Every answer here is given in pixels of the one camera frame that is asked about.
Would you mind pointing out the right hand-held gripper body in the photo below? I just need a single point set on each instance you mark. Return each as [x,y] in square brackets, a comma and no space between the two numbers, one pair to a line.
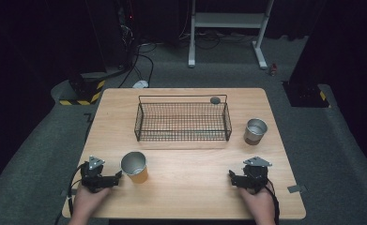
[256,175]

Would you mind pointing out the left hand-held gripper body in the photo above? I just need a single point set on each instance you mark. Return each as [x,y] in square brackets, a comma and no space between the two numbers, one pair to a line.
[92,175]

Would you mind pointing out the orange metal cup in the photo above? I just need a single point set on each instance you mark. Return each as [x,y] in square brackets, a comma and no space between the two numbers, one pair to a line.
[135,168]

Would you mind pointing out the person's left hand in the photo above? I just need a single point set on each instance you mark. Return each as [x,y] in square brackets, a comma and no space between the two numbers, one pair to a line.
[87,200]

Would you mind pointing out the person's right hand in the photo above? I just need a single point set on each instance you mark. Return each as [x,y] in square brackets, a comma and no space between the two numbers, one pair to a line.
[259,203]

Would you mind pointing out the grey tape strip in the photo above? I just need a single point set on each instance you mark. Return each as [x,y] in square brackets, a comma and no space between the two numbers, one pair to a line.
[64,193]
[297,188]

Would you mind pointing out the grey and brown metal cup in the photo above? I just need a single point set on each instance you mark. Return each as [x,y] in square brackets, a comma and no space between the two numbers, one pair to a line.
[255,132]

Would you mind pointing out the grey round table grommet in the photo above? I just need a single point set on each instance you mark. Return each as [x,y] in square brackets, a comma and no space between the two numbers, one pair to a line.
[215,100]

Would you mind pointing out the black yellow striped base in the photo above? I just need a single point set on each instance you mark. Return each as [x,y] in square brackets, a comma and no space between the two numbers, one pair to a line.
[84,89]
[306,95]

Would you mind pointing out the white power adapter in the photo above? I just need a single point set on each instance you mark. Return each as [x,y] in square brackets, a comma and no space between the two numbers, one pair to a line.
[140,84]

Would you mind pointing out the small red object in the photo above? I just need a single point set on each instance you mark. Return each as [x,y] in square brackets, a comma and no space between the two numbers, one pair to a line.
[273,69]

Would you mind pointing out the dark equipment rack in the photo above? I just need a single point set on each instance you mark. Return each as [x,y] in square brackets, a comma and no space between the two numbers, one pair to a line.
[126,31]

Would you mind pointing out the white metal stand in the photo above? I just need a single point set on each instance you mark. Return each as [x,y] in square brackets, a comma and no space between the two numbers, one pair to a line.
[228,20]

